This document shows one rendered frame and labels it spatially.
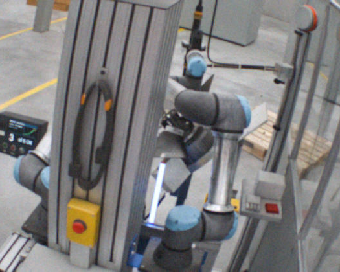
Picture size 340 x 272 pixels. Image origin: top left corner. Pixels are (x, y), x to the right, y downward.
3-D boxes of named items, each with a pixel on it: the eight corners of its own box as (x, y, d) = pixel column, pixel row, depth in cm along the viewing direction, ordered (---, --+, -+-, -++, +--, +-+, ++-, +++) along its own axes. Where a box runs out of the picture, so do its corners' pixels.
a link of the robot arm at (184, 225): (157, 230, 185) (164, 201, 179) (192, 230, 189) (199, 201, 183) (166, 250, 175) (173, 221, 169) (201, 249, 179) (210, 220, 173)
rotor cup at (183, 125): (175, 136, 273) (159, 117, 270) (196, 120, 268) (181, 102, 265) (171, 147, 260) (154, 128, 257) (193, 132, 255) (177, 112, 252)
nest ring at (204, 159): (185, 158, 285) (181, 153, 284) (224, 131, 275) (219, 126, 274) (179, 182, 260) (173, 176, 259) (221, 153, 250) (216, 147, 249)
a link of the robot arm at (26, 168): (31, 186, 179) (104, 82, 204) (6, 171, 184) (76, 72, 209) (41, 201, 189) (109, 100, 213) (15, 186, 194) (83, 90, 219)
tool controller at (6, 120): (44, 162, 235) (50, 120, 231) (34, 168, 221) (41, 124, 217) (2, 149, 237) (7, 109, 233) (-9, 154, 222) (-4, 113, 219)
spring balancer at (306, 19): (300, 27, 269) (291, 25, 266) (304, 3, 262) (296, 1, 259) (317, 36, 257) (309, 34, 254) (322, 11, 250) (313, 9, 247)
